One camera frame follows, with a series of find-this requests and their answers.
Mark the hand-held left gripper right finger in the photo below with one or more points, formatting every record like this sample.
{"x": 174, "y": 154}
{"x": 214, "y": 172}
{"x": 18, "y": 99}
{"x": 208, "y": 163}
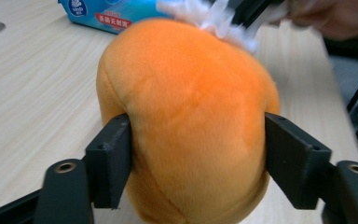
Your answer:
{"x": 295, "y": 161}

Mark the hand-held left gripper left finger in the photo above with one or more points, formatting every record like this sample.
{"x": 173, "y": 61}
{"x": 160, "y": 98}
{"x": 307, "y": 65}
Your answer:
{"x": 108, "y": 161}

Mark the white wet wipe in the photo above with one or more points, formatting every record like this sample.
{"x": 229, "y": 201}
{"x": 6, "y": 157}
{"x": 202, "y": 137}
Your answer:
{"x": 217, "y": 25}

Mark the orange plush toy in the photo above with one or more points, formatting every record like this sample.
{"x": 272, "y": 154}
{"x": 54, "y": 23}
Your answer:
{"x": 192, "y": 118}

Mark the blue wet wipe pack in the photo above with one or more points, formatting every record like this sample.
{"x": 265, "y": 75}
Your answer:
{"x": 115, "y": 12}

